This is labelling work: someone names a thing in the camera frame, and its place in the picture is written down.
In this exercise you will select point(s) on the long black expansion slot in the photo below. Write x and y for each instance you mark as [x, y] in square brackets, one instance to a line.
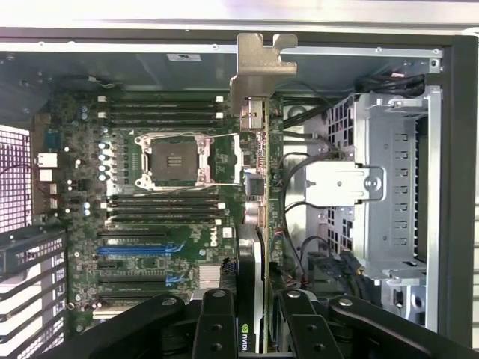
[127, 298]
[131, 235]

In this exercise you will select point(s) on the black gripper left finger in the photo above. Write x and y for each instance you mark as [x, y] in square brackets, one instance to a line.
[217, 329]

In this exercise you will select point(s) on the green Dell motherboard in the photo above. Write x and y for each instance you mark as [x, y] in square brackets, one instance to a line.
[209, 232]

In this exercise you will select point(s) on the black RAM slot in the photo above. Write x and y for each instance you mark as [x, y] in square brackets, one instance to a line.
[161, 123]
[161, 100]
[161, 116]
[161, 108]

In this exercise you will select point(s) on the CPU socket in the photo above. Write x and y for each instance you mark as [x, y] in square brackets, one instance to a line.
[174, 161]

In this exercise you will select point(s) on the short black expansion slot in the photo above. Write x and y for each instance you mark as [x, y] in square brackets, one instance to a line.
[110, 265]

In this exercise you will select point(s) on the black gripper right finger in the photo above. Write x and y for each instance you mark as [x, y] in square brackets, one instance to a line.
[310, 336]

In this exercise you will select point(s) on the metal drive cage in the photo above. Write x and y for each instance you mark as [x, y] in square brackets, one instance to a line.
[389, 149]

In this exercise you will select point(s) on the white expansion slot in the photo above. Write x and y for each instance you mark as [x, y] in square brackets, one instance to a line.
[112, 313]

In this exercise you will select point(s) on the black slot with blue latch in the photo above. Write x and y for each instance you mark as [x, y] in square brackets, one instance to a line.
[131, 279]

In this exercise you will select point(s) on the silver chipset heatsink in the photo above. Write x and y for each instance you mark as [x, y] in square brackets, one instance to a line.
[208, 276]

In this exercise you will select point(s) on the blue expansion slot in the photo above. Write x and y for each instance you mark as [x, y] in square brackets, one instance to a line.
[131, 250]

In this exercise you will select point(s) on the open black PC case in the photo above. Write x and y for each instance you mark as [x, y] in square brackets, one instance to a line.
[149, 65]

